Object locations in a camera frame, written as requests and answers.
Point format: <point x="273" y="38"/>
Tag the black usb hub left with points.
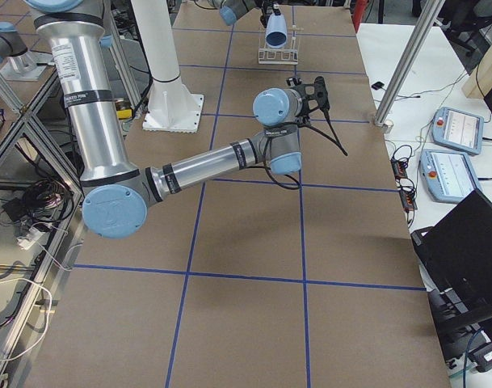
<point x="399" y="169"/>

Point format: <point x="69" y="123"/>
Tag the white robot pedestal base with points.
<point x="171" y="107"/>

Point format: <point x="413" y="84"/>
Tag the teach pendant far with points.
<point x="458" y="130"/>

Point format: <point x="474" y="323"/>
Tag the teach pendant near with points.
<point x="449" y="175"/>

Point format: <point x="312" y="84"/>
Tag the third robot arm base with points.
<point x="22" y="64"/>

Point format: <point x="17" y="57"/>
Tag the silver aluminium frame post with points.
<point x="409" y="54"/>

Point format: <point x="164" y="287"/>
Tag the black laptop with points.
<point x="457" y="251"/>

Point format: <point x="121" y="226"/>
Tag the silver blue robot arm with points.
<point x="232" y="10"/>
<point x="117" y="192"/>

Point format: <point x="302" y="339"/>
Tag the black cable connector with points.
<point x="377" y="85"/>

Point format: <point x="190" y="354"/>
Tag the teach pendant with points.
<point x="458" y="130"/>
<point x="449" y="175"/>

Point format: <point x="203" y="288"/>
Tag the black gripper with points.
<point x="265" y="10"/>
<point x="303" y="116"/>

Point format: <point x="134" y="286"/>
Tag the white wire cup holder rack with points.
<point x="286" y="55"/>

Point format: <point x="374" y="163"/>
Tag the light blue plastic cup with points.
<point x="276" y="31"/>

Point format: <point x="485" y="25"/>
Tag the black monitor stand equipment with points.
<point x="462" y="329"/>

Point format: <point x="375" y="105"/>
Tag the black usb hub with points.
<point x="407" y="200"/>
<point x="399" y="169"/>

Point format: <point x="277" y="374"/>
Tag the black usb hub right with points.
<point x="407" y="200"/>

